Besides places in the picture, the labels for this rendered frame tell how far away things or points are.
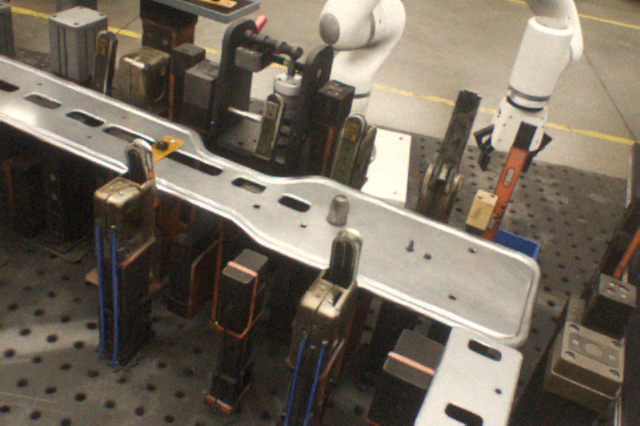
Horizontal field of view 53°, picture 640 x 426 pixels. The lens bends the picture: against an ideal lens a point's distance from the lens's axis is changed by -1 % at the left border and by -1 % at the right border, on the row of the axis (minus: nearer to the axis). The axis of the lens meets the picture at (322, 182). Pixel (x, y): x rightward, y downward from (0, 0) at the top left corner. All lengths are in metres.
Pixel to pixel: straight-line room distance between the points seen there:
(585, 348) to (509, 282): 0.19
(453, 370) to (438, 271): 0.19
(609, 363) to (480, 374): 0.16
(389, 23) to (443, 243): 0.67
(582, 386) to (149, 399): 0.67
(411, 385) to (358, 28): 0.87
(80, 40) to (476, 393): 0.99
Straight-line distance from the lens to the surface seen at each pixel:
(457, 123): 1.07
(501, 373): 0.88
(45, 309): 1.29
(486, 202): 1.07
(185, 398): 1.14
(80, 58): 1.39
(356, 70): 1.59
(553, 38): 1.24
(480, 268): 1.03
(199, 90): 1.27
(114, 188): 0.98
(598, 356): 0.88
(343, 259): 0.84
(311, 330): 0.84
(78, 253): 1.40
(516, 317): 0.97
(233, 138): 1.28
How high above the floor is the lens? 1.60
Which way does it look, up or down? 33 degrees down
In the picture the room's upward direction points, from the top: 11 degrees clockwise
